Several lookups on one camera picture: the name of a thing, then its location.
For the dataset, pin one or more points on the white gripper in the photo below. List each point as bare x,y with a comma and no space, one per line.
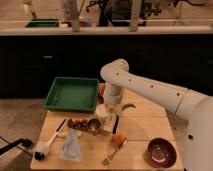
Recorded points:
112,97

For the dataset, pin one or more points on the wooden board eraser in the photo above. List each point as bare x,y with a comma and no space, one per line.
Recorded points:
110,122

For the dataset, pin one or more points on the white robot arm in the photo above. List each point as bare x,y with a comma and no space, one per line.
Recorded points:
195,107

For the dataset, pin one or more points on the white round cup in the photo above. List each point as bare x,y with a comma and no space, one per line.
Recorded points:
101,112

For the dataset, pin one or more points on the metal cup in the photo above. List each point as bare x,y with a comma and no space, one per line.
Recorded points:
94,126

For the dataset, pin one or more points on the orange bowl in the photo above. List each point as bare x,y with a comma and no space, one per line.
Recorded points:
101,89

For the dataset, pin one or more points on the orange fruit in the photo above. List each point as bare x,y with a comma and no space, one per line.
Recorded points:
118,139

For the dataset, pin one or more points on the green plastic tray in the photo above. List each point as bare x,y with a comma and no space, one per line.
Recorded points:
73,94

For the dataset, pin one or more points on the metal fork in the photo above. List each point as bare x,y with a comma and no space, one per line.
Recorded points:
107,160

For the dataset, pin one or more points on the clear plastic bag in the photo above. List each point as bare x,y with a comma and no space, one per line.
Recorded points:
70,148

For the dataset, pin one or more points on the dark brown bowl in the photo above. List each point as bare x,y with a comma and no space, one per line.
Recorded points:
160,153

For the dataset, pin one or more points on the green tray in background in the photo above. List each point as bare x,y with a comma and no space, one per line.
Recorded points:
43,23

